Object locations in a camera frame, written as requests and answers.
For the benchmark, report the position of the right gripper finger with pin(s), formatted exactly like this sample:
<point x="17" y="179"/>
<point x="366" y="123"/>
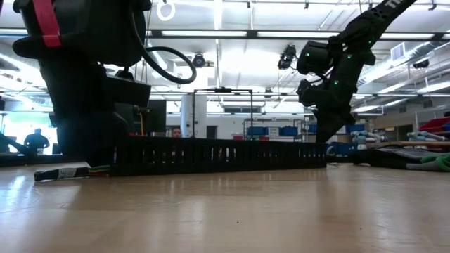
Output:
<point x="327" y="130"/>

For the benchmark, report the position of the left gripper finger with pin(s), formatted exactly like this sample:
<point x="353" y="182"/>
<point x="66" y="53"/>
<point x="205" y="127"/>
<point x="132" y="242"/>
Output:
<point x="91" y="140"/>

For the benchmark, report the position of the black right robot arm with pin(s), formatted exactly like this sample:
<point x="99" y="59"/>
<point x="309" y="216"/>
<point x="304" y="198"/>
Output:
<point x="365" y="28"/>

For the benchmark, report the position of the blue storage bin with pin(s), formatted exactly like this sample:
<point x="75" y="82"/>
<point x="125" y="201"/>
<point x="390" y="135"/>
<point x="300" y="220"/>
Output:
<point x="356" y="128"/>
<point x="289" y="130"/>
<point x="342" y="149"/>
<point x="256" y="131"/>

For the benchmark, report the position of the rolled grey cloth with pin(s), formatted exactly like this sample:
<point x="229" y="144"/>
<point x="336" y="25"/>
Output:
<point x="425" y="136"/>
<point x="365" y="137"/>

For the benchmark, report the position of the person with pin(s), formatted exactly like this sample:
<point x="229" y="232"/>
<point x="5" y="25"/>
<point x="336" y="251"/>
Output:
<point x="176" y="133"/>
<point x="37" y="142"/>

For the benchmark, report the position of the black monitor panel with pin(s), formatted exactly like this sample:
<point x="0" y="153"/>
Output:
<point x="157" y="116"/>

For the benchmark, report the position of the black overhead light bar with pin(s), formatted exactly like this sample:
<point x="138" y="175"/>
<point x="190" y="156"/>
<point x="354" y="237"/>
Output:
<point x="251" y="34"/>

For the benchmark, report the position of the red storage bin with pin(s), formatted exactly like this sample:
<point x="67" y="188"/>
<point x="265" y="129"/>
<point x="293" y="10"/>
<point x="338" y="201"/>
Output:
<point x="436" y="124"/>

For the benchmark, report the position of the round black ceiling fixture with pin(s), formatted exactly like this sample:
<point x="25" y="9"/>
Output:
<point x="198" y="60"/>

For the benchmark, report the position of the black overhead camera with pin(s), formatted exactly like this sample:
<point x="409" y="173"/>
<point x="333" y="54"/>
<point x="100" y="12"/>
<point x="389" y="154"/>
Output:
<point x="287" y="56"/>

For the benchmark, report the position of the black rig camera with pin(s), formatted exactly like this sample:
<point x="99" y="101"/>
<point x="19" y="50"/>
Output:
<point x="421" y="64"/>

